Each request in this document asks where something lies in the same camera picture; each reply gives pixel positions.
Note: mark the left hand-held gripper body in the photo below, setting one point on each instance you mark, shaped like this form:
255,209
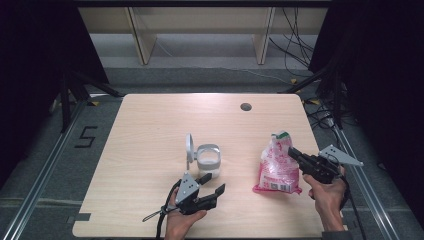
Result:
188,193

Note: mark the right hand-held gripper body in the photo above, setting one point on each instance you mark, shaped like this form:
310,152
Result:
320,168

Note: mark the clear jar with hinged lid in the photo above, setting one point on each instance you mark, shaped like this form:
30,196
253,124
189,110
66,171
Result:
208,163

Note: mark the pink and white plastic bag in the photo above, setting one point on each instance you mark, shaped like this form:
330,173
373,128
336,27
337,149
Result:
278,166

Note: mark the person's left hand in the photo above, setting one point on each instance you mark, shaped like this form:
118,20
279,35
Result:
178,221

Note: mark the person's right hand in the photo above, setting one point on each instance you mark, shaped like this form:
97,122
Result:
328,198

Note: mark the black metal stand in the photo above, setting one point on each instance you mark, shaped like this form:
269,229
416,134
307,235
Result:
336,100
66,100

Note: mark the grey table grommet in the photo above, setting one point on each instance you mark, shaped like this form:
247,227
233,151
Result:
246,107

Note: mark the black curtain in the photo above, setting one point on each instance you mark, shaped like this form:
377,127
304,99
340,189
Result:
383,83
36,66

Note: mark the metal floor rail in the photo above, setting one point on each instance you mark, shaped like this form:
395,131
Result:
43,176
373,200

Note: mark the light wooden furniture frame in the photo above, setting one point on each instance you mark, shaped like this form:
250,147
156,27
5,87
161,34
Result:
200,20

